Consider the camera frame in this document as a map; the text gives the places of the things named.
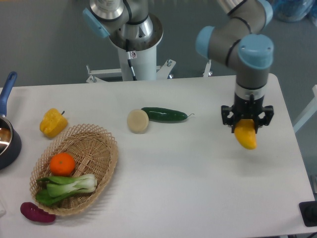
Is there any white frame bar right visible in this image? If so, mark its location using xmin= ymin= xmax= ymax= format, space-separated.
xmin=293 ymin=85 xmax=317 ymax=133

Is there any yellow bell pepper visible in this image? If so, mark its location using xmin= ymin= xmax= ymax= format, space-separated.
xmin=40 ymin=108 xmax=68 ymax=138

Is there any blue plastic bag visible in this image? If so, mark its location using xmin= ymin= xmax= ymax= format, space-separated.
xmin=271 ymin=0 xmax=316 ymax=23

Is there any green bok choy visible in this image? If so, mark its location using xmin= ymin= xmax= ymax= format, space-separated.
xmin=35 ymin=174 xmax=98 ymax=206

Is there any woven wicker basket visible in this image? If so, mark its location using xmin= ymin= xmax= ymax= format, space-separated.
xmin=30 ymin=124 xmax=118 ymax=216

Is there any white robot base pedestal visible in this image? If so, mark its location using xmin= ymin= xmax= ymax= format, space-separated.
xmin=86 ymin=46 xmax=176 ymax=83

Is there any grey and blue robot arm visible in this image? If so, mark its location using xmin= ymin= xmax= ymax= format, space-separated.
xmin=83 ymin=0 xmax=274 ymax=130

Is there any dark green cucumber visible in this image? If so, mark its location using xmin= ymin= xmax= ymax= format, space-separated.
xmin=141 ymin=107 xmax=193 ymax=123

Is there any purple sweet potato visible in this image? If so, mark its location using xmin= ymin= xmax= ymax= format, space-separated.
xmin=20 ymin=202 xmax=56 ymax=223

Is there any blue-handled saucepan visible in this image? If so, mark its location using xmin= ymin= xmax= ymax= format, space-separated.
xmin=0 ymin=71 xmax=22 ymax=170

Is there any orange fruit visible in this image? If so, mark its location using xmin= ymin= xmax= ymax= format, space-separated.
xmin=49 ymin=153 xmax=75 ymax=177

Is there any black device at table edge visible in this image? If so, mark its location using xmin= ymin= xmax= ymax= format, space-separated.
xmin=299 ymin=201 xmax=317 ymax=227

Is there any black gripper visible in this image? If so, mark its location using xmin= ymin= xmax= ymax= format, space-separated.
xmin=221 ymin=94 xmax=274 ymax=133

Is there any yellow mango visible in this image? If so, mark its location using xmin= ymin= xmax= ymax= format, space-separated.
xmin=234 ymin=119 xmax=257 ymax=150

